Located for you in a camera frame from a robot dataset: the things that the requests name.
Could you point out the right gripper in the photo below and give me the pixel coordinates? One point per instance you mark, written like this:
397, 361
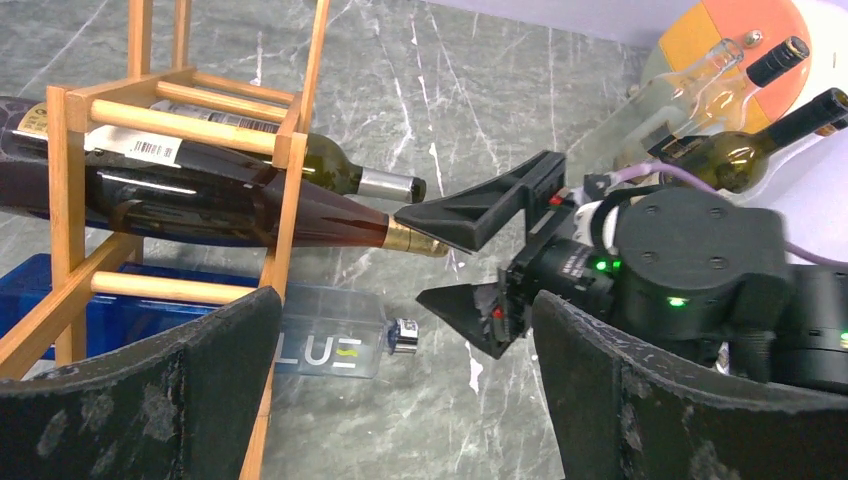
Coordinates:
560, 256

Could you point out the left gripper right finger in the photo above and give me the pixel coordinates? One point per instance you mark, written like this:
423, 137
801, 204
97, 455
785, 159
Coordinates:
622, 408

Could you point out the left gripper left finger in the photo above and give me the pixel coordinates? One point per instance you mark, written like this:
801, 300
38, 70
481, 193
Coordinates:
177, 405

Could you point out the clear glass bottle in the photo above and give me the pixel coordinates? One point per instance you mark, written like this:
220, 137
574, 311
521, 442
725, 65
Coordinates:
673, 103

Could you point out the dark green wine bottle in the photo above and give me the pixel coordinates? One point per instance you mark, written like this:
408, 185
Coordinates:
736, 160

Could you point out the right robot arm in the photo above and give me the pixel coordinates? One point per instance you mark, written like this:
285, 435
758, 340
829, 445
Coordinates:
678, 267

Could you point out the wooden wine rack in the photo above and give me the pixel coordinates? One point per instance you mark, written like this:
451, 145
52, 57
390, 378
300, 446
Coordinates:
88, 261

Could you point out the dark red bottle gold cap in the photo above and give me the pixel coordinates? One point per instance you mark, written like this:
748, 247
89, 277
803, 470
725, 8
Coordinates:
179, 190

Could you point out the cream cylinder orange face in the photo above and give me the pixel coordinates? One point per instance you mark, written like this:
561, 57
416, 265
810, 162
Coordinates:
723, 95

